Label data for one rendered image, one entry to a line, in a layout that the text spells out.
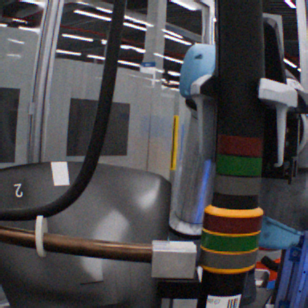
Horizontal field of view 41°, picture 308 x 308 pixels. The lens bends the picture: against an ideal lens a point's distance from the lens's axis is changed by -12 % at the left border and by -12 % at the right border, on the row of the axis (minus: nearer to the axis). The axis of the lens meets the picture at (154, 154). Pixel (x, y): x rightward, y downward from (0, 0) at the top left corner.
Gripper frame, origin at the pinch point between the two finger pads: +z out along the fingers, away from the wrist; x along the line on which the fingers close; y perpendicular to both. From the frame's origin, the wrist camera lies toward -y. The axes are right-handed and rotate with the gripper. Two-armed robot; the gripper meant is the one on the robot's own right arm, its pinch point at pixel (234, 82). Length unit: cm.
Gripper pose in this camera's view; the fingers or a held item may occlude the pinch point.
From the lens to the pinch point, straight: 29.5
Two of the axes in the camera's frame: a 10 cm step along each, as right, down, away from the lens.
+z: -4.1, 0.2, -9.1
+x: -9.1, -0.8, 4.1
